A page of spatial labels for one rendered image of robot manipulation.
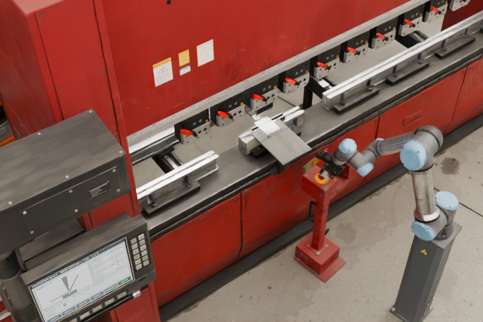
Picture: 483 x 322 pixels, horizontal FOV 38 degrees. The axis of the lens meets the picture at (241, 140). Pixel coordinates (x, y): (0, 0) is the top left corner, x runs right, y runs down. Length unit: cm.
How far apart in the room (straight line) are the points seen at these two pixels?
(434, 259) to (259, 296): 109
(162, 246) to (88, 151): 136
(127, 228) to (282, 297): 185
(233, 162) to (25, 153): 155
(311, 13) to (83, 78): 127
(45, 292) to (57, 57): 78
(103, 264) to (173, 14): 100
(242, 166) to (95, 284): 127
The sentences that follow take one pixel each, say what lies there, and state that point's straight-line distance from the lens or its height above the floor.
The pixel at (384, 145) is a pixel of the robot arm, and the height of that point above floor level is 115.
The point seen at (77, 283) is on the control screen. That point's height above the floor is 146.
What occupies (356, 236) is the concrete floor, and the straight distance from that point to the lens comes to 441.
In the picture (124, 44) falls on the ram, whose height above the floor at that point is 187.
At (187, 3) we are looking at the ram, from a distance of 279.
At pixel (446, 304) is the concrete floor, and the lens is 425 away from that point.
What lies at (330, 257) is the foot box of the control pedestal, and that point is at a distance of 417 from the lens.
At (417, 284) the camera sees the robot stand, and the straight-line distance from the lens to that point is 382.
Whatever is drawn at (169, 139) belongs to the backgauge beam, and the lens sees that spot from 360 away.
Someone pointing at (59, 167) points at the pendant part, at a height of 195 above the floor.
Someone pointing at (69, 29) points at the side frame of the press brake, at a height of 219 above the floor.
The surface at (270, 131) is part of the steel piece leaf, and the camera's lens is 355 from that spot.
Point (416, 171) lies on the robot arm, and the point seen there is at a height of 128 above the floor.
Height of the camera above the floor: 352
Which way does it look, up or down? 46 degrees down
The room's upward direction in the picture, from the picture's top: 1 degrees counter-clockwise
